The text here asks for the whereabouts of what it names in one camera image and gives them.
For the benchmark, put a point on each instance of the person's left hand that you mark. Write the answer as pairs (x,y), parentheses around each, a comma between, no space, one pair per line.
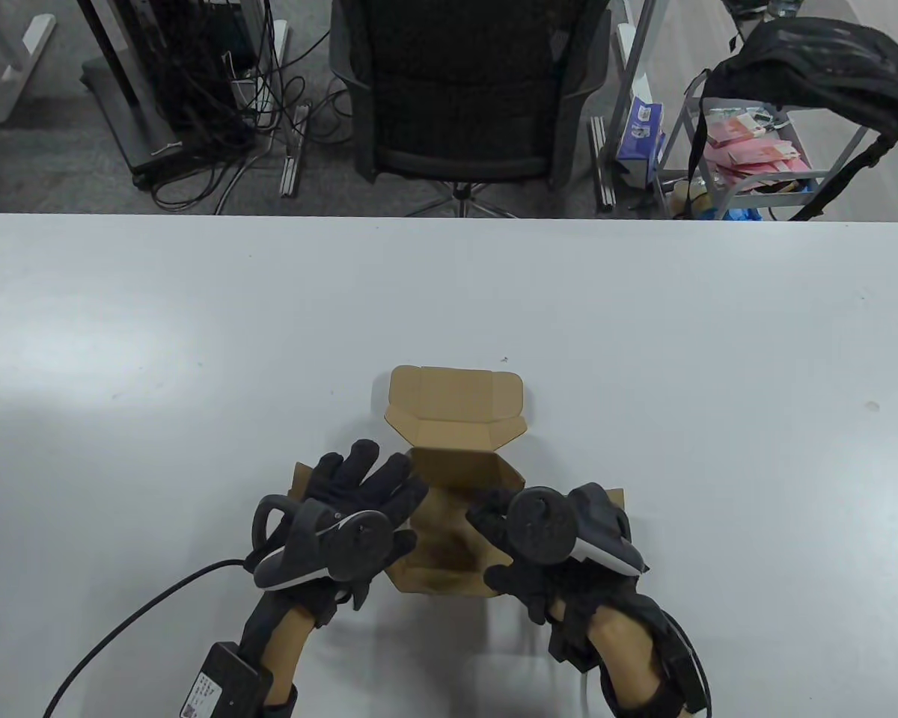
(359,486)

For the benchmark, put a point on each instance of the person's right hand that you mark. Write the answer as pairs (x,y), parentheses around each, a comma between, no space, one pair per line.
(561,591)

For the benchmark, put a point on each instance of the small brown cardboard mailer box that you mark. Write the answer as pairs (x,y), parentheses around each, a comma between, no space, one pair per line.
(456,400)

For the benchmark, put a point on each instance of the person's left forearm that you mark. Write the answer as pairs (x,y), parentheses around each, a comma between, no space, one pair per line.
(288,647)

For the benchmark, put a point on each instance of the black wrist sensor box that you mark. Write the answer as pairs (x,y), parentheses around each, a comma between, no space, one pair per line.
(685,666)
(224,680)

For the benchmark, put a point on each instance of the dark grey white hand controller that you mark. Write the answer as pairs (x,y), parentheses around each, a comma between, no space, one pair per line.
(352,542)
(542,523)

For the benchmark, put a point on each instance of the blue plastic bag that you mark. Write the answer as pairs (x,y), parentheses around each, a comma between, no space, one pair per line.
(737,215)

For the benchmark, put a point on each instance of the black mesh office chair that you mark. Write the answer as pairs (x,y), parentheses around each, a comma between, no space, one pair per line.
(471,82)

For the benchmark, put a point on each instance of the grey metal stand base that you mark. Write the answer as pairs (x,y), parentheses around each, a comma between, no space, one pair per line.
(131,112)

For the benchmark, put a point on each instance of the white power strip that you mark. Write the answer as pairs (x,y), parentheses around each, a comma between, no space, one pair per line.
(278,52)

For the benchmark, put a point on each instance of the blue and white carton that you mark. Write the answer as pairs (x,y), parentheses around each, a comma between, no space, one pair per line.
(640,134)

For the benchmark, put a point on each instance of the grey metal cart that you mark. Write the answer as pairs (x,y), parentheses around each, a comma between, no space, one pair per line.
(756,183)

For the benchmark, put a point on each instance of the black computer tower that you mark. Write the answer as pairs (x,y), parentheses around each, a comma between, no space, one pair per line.
(194,52)

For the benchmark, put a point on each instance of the stack of pink packets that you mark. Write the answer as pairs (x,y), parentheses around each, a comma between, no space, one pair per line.
(756,153)

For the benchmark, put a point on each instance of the white desk leg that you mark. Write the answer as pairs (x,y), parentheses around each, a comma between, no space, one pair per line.
(628,52)
(19,67)

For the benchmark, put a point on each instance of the black backpack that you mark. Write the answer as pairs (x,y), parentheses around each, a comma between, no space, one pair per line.
(823,67)

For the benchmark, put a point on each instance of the aluminium rail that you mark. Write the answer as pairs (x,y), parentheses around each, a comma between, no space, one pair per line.
(294,157)
(604,168)

